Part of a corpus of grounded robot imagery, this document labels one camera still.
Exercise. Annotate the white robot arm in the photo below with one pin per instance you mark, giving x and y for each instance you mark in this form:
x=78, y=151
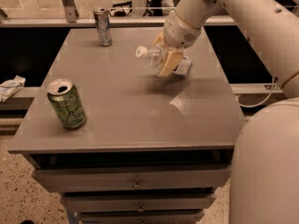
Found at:
x=265, y=165

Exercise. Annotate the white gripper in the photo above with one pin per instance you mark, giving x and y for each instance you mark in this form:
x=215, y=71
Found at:
x=177, y=32

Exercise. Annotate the silver blue energy drink can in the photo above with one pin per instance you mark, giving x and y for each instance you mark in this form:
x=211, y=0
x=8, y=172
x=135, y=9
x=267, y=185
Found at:
x=103, y=26

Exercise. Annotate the green soda can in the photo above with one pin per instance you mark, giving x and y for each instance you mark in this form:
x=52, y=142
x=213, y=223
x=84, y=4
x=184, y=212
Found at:
x=64, y=98

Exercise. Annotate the grey drawer cabinet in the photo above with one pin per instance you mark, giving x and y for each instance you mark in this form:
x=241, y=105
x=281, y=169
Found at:
x=152, y=151

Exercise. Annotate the clear plastic water bottle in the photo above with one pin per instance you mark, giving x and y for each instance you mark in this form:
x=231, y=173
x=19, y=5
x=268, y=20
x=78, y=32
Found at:
x=153, y=57

